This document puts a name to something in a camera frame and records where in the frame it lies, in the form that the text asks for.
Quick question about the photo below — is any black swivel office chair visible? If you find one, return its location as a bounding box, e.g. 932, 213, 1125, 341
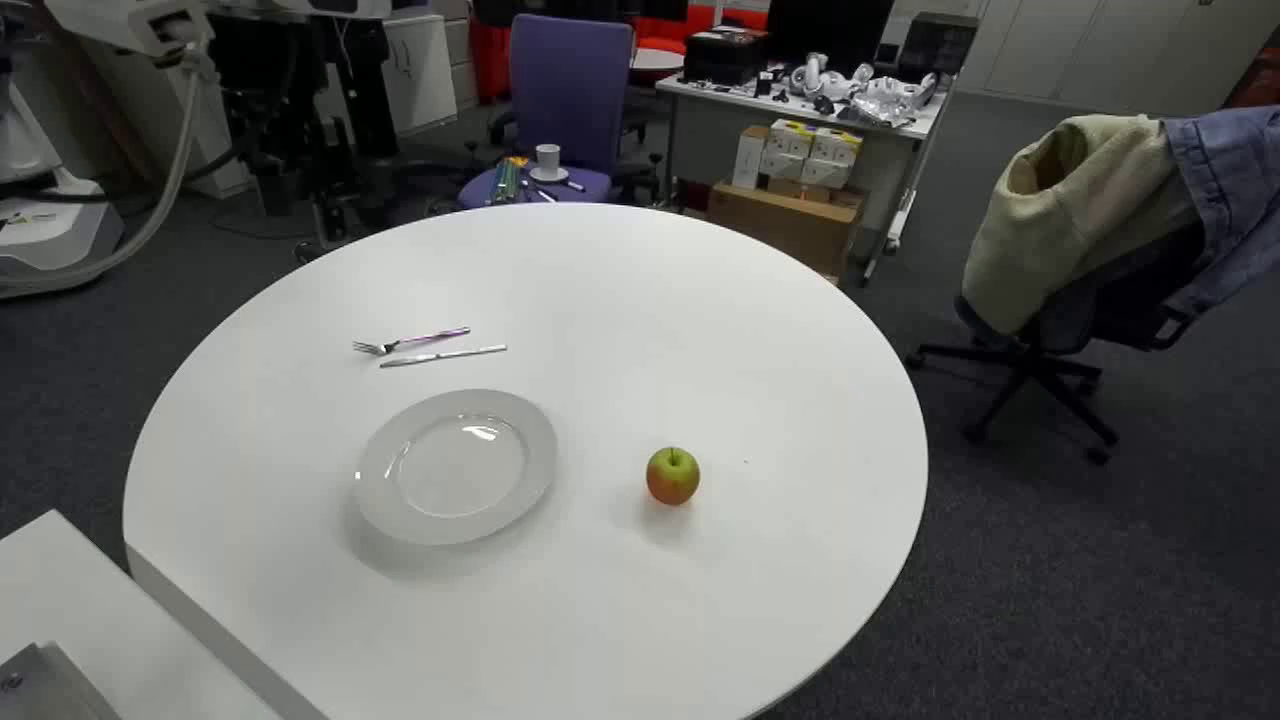
908, 251, 1213, 470

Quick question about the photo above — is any blue denim jacket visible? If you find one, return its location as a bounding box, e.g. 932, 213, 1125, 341
1154, 100, 1280, 354

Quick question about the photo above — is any purple upholstered chair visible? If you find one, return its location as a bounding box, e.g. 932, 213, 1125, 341
457, 12, 641, 213

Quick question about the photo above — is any silver fork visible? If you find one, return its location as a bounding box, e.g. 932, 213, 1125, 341
353, 326, 476, 362

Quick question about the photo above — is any black box device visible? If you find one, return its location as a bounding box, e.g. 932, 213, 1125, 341
682, 27, 777, 93

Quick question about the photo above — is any wide black desk monitor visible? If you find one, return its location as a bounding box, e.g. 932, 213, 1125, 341
764, 0, 895, 76

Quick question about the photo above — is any white yellow paper bag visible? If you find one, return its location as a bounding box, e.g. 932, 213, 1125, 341
799, 123, 867, 202
756, 117, 817, 192

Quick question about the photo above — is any white ceramic plate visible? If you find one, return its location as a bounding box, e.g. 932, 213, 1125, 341
350, 384, 560, 552

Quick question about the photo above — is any grey cluttered desk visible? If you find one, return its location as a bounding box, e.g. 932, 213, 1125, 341
654, 72, 954, 283

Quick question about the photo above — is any small white carton box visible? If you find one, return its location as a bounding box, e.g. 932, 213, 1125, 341
727, 120, 772, 192

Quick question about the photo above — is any black equipment stand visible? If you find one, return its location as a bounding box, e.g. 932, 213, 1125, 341
206, 12, 405, 246

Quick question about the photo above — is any pile of white clutter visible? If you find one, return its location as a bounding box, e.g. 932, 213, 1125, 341
754, 47, 946, 136

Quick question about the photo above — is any white machine with grey hose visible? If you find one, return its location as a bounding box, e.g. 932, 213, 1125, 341
0, 0, 256, 306

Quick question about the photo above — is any grey metal bracket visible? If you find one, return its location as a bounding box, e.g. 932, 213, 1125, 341
0, 640, 126, 720

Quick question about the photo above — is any silver table knife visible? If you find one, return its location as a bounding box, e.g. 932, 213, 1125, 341
375, 341, 511, 372

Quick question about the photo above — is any brown cardboard box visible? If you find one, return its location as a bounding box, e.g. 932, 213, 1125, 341
703, 182, 867, 279

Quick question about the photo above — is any beige jacket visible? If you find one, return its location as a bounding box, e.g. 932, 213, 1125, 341
960, 114, 1199, 335

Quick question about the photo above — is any small black desk monitor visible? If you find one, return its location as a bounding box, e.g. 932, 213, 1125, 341
895, 8, 983, 83

